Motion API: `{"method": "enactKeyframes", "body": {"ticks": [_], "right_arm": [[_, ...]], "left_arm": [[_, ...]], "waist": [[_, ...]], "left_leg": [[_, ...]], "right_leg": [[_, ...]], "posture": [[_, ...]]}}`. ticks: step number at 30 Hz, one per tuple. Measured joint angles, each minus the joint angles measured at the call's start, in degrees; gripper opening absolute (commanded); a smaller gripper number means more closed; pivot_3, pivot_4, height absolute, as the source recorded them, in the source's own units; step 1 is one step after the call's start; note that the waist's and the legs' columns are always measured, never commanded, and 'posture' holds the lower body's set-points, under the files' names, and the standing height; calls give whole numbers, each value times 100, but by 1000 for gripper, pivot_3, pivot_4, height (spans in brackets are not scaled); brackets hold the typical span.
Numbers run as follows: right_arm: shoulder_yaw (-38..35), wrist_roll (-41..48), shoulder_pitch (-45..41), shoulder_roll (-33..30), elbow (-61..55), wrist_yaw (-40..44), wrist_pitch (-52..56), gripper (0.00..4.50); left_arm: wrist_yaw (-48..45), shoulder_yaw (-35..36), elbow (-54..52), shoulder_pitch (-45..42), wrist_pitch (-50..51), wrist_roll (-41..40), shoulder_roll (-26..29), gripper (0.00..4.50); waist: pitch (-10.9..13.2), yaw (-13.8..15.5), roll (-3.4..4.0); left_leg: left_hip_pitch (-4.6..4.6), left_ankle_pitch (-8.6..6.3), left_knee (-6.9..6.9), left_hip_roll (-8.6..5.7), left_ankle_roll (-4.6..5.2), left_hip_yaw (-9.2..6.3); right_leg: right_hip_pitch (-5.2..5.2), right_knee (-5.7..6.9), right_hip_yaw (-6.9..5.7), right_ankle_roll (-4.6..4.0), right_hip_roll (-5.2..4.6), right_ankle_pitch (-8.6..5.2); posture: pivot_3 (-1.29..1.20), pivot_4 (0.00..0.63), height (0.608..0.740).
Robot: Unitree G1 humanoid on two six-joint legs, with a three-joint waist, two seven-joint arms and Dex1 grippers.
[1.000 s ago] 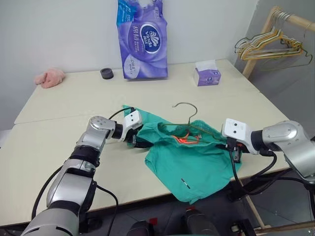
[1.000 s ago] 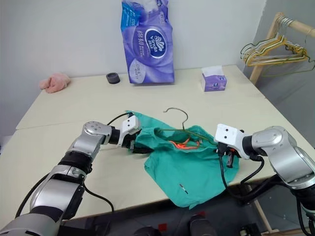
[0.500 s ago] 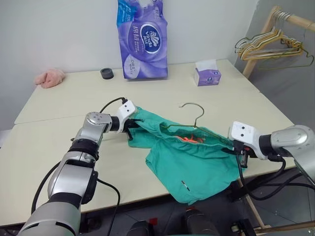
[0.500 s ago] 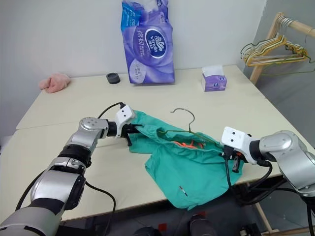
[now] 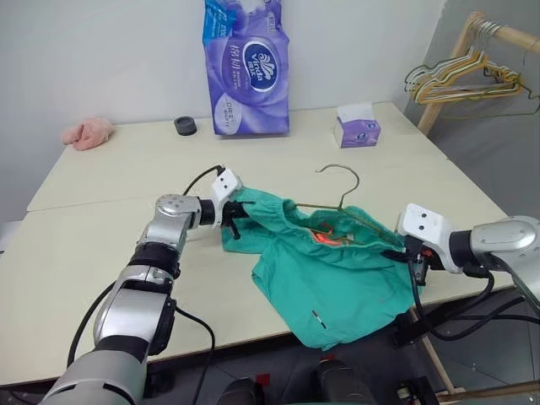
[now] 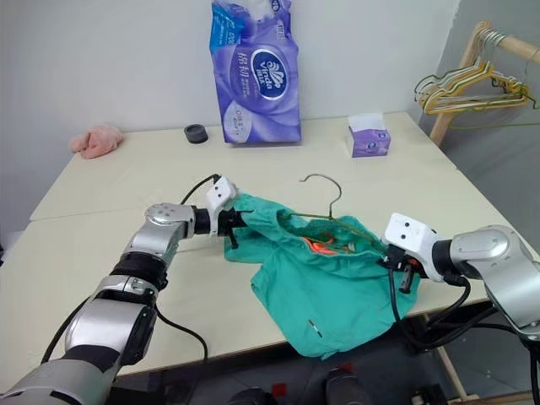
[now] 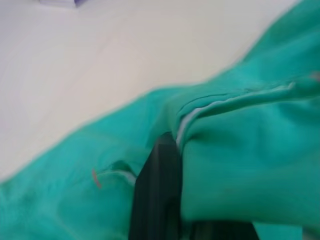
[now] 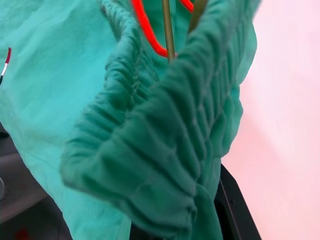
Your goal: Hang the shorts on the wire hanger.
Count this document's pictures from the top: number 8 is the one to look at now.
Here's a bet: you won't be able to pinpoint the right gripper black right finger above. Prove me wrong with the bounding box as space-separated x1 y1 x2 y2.
214 161 262 240

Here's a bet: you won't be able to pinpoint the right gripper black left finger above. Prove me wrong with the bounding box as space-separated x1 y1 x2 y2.
130 223 176 240

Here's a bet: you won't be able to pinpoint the green shorts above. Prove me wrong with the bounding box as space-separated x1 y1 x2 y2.
0 0 259 240

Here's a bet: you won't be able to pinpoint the olive green wire hanger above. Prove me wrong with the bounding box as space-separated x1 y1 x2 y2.
161 0 208 62

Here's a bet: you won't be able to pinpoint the red hanger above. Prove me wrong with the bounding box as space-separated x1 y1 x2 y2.
130 0 195 59

